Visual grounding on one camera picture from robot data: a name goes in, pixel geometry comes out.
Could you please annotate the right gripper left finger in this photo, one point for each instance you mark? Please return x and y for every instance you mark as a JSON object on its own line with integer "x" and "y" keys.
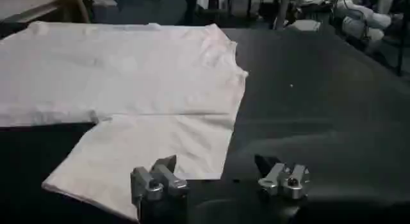
{"x": 160, "y": 187}

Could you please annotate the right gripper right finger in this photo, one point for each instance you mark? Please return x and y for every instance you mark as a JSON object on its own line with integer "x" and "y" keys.
{"x": 288, "y": 180}

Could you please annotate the black table cloth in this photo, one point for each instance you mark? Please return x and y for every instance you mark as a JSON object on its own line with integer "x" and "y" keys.
{"x": 320, "y": 100}

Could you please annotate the white humanoid robot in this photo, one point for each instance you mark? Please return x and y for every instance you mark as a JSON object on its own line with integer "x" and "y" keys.
{"x": 362, "y": 20}

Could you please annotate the white shirt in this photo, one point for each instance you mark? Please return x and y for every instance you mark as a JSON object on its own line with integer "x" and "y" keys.
{"x": 128, "y": 78}

